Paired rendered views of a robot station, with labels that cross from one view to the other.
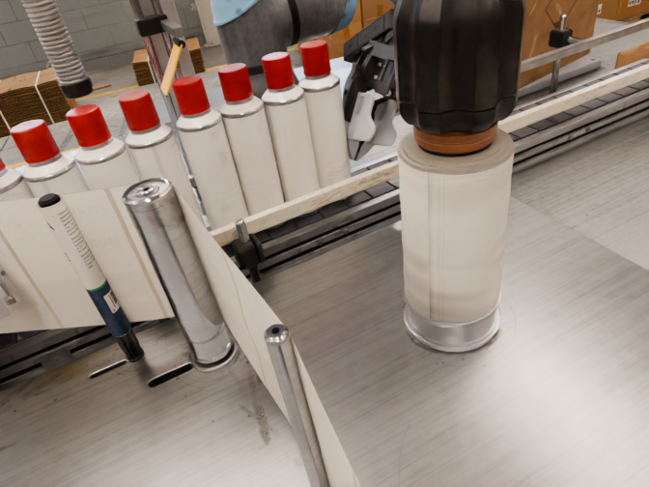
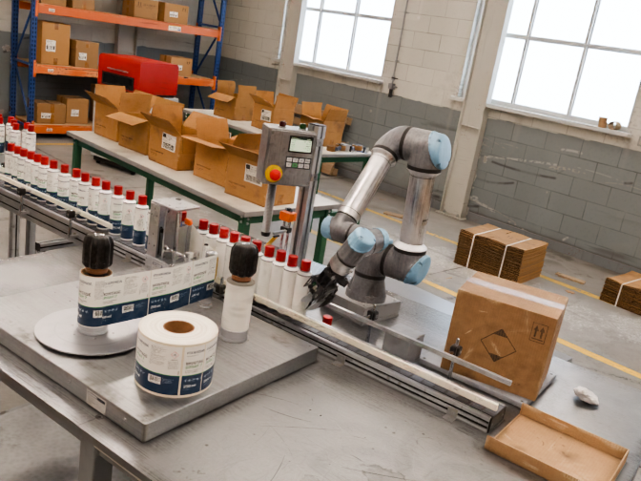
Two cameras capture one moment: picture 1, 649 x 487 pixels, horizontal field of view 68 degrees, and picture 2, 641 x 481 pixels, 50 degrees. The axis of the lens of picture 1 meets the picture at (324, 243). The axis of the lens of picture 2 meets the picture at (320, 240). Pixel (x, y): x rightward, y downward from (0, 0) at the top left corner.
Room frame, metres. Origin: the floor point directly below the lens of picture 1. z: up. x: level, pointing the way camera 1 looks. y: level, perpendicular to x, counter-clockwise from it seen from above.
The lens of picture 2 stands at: (-0.57, -1.78, 1.79)
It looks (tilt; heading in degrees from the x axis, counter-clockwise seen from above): 17 degrees down; 55
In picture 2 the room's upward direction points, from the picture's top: 9 degrees clockwise
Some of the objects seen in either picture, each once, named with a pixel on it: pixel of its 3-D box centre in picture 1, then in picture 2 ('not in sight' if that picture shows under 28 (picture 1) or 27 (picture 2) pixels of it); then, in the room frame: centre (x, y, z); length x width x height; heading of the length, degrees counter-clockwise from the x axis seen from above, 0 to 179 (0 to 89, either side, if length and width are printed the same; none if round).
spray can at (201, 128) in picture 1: (212, 164); (266, 274); (0.54, 0.12, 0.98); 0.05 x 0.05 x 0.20
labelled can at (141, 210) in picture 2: not in sight; (140, 220); (0.30, 0.73, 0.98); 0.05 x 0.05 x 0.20
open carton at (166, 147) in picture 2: not in sight; (179, 137); (1.17, 2.63, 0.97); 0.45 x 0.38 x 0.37; 16
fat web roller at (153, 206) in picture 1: (184, 282); (208, 279); (0.33, 0.12, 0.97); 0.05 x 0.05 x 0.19
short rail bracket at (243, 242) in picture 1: (252, 261); not in sight; (0.46, 0.09, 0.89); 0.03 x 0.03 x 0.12; 21
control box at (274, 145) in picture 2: not in sight; (286, 156); (0.60, 0.20, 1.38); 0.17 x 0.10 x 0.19; 166
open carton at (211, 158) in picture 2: not in sight; (228, 153); (1.35, 2.20, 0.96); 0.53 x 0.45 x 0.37; 15
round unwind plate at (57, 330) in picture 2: not in sight; (92, 330); (-0.07, 0.01, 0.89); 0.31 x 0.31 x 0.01
